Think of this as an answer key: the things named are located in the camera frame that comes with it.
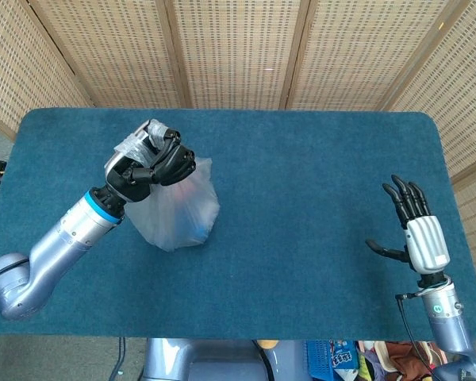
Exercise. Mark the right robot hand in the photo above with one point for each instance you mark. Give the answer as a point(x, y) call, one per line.
point(426, 242)

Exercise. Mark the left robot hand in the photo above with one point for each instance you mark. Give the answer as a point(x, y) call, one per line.
point(170, 162)

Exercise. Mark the clear plastic shopping bag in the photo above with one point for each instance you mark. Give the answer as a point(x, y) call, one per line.
point(174, 214)

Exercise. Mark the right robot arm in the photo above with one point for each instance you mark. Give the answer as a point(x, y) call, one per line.
point(448, 321)

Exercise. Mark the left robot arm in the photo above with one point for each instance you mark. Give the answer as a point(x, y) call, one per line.
point(55, 246)

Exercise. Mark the brown cloth pile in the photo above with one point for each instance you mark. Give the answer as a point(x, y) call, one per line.
point(404, 359)

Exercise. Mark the teal table cloth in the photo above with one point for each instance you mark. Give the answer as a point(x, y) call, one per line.
point(301, 218)

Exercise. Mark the woven rattan folding screen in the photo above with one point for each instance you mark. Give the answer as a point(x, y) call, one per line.
point(238, 51)

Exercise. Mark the blue snack packet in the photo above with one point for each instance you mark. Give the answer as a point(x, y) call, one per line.
point(343, 357)

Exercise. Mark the blue plastic basket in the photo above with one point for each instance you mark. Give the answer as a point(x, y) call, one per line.
point(317, 357)

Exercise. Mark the orange ball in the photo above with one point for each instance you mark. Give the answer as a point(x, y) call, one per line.
point(269, 343)

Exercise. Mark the blue-grey robot torso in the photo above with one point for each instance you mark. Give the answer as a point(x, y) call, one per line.
point(206, 361)

